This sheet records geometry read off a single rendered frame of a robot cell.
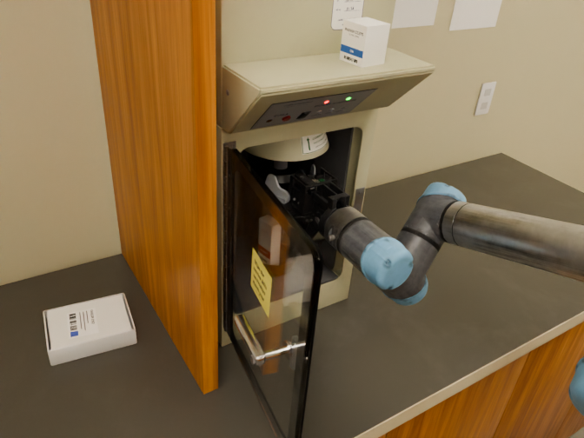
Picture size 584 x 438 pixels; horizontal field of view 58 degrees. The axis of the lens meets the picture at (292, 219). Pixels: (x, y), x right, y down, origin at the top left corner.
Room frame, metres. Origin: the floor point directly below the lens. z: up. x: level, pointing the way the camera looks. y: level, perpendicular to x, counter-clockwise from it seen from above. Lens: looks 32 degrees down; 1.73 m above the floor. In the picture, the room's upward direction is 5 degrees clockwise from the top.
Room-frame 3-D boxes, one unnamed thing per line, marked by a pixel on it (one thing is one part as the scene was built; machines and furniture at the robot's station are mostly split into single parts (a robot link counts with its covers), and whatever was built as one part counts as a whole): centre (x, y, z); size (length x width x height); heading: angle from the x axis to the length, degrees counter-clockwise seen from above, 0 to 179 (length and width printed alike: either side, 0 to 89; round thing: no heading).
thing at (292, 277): (0.61, 0.04, 1.19); 0.30 x 0.01 x 0.40; 27
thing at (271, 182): (0.89, 0.04, 1.24); 0.09 x 0.03 x 0.06; 58
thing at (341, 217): (0.76, -0.09, 1.24); 0.08 x 0.05 x 0.08; 124
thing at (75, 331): (0.76, 0.39, 0.96); 0.16 x 0.12 x 0.04; 118
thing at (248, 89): (0.80, -0.04, 1.46); 0.32 x 0.11 x 0.10; 125
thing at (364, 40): (0.83, -0.09, 1.54); 0.05 x 0.05 x 0.06; 41
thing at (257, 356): (0.53, 0.03, 1.20); 0.10 x 0.05 x 0.03; 27
